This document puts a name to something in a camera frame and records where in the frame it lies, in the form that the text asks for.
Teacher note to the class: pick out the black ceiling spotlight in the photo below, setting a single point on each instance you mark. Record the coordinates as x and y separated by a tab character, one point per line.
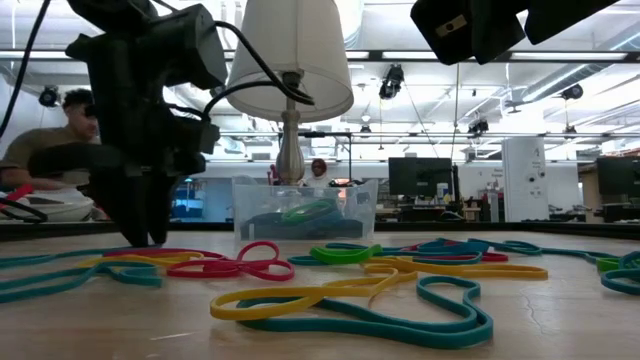
391	81
572	92
48	96
478	126

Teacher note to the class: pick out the white cabinet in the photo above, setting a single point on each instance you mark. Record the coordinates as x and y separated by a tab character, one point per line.
525	180

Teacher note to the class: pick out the green rubber band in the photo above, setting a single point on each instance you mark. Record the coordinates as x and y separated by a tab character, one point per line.
607	265
295	218
340	256

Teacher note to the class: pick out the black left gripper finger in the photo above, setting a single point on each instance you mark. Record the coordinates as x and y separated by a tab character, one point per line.
127	205
161	205

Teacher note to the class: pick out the yellow rubber band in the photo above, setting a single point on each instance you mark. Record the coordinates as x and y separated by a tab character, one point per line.
260	310
500	272
150	260

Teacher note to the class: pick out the clear plastic bin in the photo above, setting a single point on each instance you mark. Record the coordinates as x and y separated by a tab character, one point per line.
250	197

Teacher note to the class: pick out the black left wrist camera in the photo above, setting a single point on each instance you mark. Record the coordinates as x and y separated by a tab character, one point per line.
195	45

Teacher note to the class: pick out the white shade silver table lamp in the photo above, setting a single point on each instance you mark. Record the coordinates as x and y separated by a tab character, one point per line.
295	50

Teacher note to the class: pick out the black computer monitor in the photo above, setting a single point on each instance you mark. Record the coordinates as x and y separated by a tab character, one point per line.
420	175
620	177

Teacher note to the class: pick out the person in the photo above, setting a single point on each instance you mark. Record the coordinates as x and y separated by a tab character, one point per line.
45	145
318	172

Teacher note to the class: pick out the white bowl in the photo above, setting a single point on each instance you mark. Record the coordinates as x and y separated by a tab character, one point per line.
65	207

